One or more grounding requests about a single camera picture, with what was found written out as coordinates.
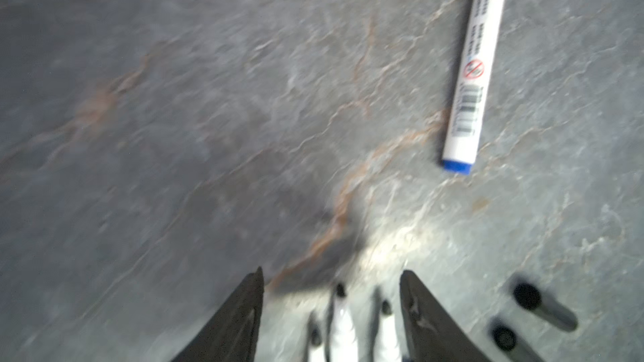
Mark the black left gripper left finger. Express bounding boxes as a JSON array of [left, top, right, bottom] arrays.
[[174, 268, 264, 362]]

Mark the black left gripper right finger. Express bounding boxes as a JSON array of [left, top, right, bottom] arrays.
[[399, 270, 490, 362]]

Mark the white marker blue cap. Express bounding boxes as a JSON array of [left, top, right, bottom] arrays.
[[442, 0, 505, 175]]

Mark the white marker pen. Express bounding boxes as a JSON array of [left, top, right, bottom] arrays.
[[306, 312, 326, 362], [372, 287, 403, 362], [329, 283, 359, 362]]

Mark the black pen cap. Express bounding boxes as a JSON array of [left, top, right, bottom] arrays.
[[513, 282, 579, 332], [492, 325, 544, 362]]

